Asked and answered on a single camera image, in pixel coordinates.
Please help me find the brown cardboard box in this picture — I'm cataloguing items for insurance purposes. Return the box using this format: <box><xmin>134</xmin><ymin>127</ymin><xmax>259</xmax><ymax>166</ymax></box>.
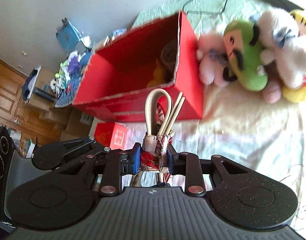
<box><xmin>21</xmin><ymin>66</ymin><xmax>56</xmax><ymax>113</ymax></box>

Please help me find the clear printed tape roll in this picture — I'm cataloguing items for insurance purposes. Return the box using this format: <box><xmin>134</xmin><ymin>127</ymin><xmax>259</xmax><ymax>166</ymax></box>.
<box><xmin>160</xmin><ymin>40</ymin><xmax>177</xmax><ymax>72</ymax></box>

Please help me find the pink plush bear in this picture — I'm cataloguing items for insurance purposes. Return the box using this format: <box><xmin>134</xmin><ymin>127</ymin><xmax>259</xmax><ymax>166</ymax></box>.
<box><xmin>196</xmin><ymin>33</ymin><xmax>229</xmax><ymax>87</ymax></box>

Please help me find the orange gourd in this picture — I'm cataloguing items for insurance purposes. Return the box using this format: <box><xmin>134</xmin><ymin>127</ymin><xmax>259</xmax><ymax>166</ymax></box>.
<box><xmin>146</xmin><ymin>59</ymin><xmax>167</xmax><ymax>88</ymax></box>

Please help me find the black cylinder bottle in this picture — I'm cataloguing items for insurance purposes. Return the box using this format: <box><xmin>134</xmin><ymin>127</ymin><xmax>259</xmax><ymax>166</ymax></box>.
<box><xmin>33</xmin><ymin>87</ymin><xmax>56</xmax><ymax>103</ymax></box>

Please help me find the large red cardboard box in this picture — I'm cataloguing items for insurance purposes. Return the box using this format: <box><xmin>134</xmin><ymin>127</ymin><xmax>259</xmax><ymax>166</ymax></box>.
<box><xmin>72</xmin><ymin>11</ymin><xmax>203</xmax><ymax>122</ymax></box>

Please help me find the bag with beige handles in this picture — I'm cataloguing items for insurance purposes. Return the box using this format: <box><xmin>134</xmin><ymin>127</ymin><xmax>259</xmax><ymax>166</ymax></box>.
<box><xmin>130</xmin><ymin>88</ymin><xmax>185</xmax><ymax>187</ymax></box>

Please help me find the yellow plush toy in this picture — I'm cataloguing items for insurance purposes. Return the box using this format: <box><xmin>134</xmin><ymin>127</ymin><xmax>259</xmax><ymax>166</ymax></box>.
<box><xmin>282</xmin><ymin>10</ymin><xmax>306</xmax><ymax>103</ymax></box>

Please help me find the blue gift bag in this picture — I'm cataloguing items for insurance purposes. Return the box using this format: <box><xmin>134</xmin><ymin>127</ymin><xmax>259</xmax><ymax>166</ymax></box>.
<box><xmin>56</xmin><ymin>18</ymin><xmax>82</xmax><ymax>54</ymax></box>

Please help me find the green cartoon bed sheet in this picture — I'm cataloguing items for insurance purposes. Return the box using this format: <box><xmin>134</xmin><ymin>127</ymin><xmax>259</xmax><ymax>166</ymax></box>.
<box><xmin>132</xmin><ymin>0</ymin><xmax>270</xmax><ymax>35</ymax></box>

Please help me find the black smartphone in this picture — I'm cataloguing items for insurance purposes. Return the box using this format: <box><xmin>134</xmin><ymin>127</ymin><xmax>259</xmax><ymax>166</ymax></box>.
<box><xmin>261</xmin><ymin>0</ymin><xmax>304</xmax><ymax>12</ymax></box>

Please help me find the small red gift box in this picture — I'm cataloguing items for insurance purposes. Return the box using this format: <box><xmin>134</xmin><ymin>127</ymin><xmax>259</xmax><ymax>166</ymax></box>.
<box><xmin>94</xmin><ymin>122</ymin><xmax>128</xmax><ymax>150</ymax></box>

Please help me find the wooden cabinet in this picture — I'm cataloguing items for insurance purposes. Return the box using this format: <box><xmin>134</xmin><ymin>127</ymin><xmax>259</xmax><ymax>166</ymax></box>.
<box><xmin>0</xmin><ymin>53</ymin><xmax>94</xmax><ymax>145</ymax></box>

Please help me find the purple plush toy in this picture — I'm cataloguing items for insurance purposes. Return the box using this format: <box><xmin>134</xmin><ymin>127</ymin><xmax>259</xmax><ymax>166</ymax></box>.
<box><xmin>67</xmin><ymin>56</ymin><xmax>80</xmax><ymax>76</ymax></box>

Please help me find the white plush bear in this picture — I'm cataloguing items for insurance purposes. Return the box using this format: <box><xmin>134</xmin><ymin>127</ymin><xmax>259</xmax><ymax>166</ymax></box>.
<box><xmin>256</xmin><ymin>8</ymin><xmax>301</xmax><ymax>103</ymax></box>

